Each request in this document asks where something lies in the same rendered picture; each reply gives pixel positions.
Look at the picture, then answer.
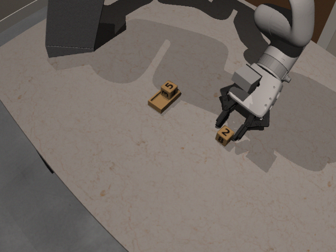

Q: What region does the wooden tray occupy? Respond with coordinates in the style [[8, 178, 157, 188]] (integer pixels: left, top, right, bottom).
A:
[[148, 90, 181, 114]]

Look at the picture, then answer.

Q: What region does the orange number cube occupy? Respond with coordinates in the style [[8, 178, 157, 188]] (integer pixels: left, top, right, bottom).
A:
[[161, 80, 177, 100], [215, 125, 235, 146]]

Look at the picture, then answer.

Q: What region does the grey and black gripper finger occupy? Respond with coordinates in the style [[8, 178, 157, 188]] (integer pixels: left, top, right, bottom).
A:
[[233, 110, 270, 141], [215, 85, 238, 128]]

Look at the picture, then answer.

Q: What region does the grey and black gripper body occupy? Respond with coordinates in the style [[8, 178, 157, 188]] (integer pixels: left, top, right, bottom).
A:
[[228, 62, 283, 120]]

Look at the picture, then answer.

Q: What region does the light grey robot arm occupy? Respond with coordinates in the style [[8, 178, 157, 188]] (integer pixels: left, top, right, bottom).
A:
[[232, 0, 315, 93]]

